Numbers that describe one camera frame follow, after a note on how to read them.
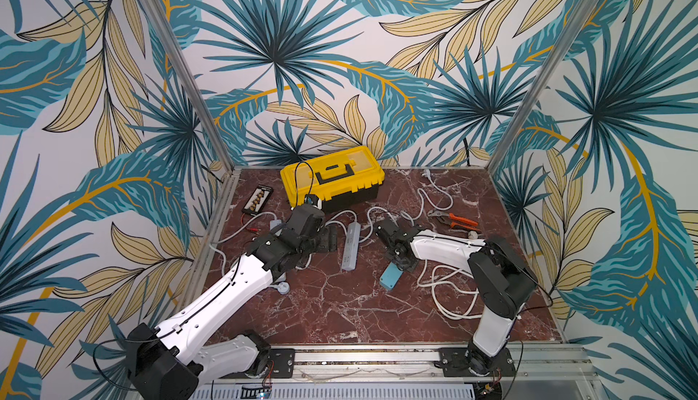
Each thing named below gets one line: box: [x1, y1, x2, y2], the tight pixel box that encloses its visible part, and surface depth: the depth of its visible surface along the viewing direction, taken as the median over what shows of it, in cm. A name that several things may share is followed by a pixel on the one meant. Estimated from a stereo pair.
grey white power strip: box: [341, 221, 361, 271], surface depth 94 cm
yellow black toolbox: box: [279, 145, 386, 214], surface depth 97 cm
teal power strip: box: [378, 261, 404, 290], surface depth 88 cm
